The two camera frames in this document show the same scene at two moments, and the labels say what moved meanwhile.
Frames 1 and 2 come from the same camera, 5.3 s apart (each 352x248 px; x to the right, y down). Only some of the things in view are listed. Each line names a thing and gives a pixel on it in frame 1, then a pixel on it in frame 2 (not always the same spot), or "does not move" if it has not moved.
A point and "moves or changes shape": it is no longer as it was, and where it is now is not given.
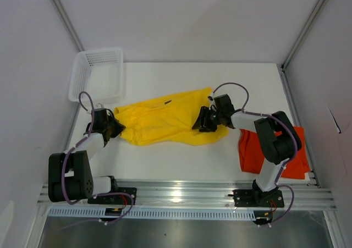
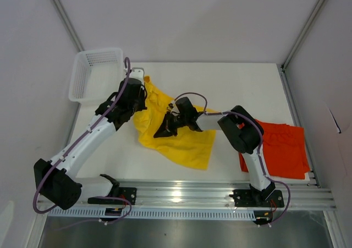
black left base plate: [115, 199] does not move
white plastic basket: [99, 72] does not move
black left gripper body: [107, 127] -> [139, 105]
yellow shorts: [168, 120] moves or changes shape
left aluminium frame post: [64, 17] does not move
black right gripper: [204, 112] -> [163, 131]
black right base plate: [246, 198] does not move
